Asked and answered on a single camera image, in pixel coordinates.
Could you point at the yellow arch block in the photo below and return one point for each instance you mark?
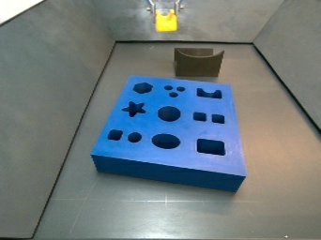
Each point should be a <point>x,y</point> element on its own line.
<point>165,23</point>

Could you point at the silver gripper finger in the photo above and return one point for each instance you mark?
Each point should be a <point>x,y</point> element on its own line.
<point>177,4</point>
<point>151,6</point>

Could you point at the blue foam shape board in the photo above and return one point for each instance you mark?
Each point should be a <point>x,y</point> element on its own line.
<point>172,132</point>

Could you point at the black curved fixture stand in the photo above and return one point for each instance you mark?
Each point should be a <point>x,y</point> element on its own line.
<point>196,62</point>

